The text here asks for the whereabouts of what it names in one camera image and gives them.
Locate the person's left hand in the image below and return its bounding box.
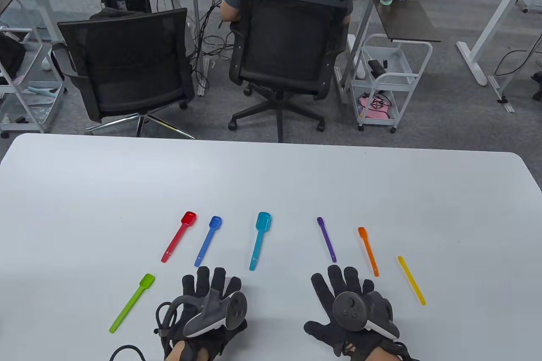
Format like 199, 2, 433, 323
162, 267, 248, 361

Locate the person's right hand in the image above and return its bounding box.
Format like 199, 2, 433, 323
304, 265, 407, 361

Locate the purple measuring spoon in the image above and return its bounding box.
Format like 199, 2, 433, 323
317, 217, 337, 263

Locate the orange measuring spoon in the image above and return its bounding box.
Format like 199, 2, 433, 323
358, 227, 379, 277

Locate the green measuring spoon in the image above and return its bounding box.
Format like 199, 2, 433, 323
109, 273, 155, 333

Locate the blue measuring spoon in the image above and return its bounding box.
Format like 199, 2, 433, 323
194, 216, 222, 267

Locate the red measuring spoon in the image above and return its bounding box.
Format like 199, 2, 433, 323
161, 211, 197, 263

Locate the yellow measuring spoon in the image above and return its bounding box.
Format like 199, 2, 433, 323
397, 256, 426, 306

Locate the teal measuring spoon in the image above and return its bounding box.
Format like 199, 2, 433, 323
249, 212, 272, 271

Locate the person's left forearm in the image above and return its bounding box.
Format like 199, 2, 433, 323
164, 341, 187, 361

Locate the person's right forearm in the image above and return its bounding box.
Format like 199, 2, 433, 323
368, 347, 403, 361

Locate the grey white handheld controller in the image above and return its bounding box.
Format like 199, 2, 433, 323
183, 291, 247, 338
333, 292, 400, 339

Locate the pink cloth item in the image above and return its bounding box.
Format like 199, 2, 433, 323
358, 94, 392, 119

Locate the black handheld device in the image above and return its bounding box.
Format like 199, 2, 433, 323
368, 58, 388, 78

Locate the black mesh chair chrome base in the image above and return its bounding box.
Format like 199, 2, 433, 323
57, 8, 196, 139

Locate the black bag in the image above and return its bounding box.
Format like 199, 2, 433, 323
0, 33, 26, 80

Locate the black cable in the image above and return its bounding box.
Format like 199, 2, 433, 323
109, 297, 187, 361

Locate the white wire rolling cart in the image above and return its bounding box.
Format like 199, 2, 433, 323
0, 27, 68, 139
351, 33, 433, 133

